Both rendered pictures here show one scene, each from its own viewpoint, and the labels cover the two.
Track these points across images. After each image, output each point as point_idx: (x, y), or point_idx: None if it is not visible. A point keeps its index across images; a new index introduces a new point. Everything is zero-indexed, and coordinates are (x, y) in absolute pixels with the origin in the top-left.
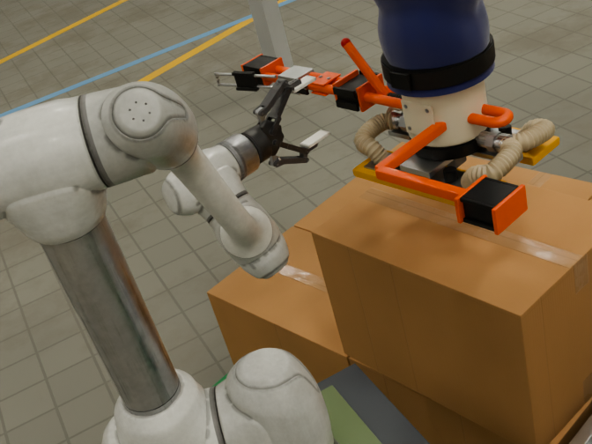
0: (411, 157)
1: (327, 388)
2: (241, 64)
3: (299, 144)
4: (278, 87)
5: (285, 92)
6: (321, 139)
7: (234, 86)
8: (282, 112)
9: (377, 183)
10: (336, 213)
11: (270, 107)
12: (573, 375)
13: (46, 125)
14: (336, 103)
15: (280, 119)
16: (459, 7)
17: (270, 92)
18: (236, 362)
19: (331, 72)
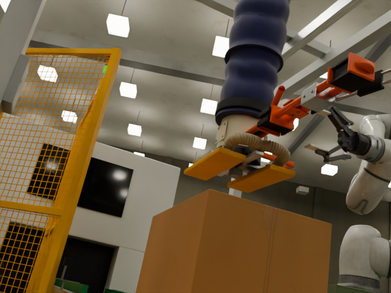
0: (262, 167)
1: (339, 285)
2: (373, 63)
3: (327, 149)
4: (334, 111)
5: (330, 114)
6: (311, 149)
7: (386, 84)
8: (334, 126)
9: (260, 203)
10: (306, 216)
11: (341, 122)
12: None
13: None
14: (293, 127)
15: (337, 130)
16: None
17: (340, 113)
18: (374, 228)
19: (288, 101)
